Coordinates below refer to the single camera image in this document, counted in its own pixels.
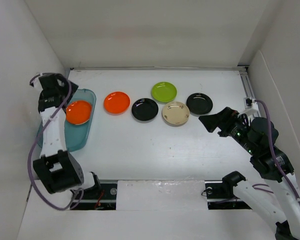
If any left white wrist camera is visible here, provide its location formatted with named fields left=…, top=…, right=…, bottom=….
left=29, top=72, right=43, bottom=92

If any beige plate with drawings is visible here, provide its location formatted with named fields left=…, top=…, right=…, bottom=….
left=162, top=101, right=190, bottom=126

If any black plate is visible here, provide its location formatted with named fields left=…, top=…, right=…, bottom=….
left=186, top=93, right=213, bottom=115
left=131, top=98, right=159, bottom=122

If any orange plate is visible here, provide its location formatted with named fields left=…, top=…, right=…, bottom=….
left=103, top=91, right=131, bottom=115
left=66, top=100, right=92, bottom=125

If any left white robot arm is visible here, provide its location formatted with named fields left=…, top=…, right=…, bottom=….
left=29, top=72, right=97, bottom=194

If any orange plate back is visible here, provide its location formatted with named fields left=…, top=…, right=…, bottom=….
left=103, top=91, right=131, bottom=115

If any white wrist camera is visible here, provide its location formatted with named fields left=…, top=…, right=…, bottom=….
left=238, top=97, right=259, bottom=117
left=29, top=72, right=43, bottom=92

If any orange plate front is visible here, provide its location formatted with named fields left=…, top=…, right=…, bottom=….
left=66, top=100, right=92, bottom=125

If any black plate right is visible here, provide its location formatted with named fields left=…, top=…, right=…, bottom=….
left=186, top=93, right=213, bottom=115

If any teal plastic bin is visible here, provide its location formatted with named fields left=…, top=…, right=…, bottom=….
left=37, top=88, right=97, bottom=155

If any black plate centre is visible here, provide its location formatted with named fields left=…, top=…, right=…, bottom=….
left=131, top=98, right=159, bottom=122

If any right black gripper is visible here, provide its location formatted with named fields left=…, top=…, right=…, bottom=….
left=198, top=105, right=258, bottom=155

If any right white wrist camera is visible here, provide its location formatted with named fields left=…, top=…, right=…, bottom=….
left=238, top=97, right=259, bottom=117

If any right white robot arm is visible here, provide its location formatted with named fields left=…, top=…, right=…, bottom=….
left=198, top=107, right=300, bottom=240

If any green plate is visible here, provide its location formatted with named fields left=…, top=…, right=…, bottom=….
left=151, top=81, right=178, bottom=103

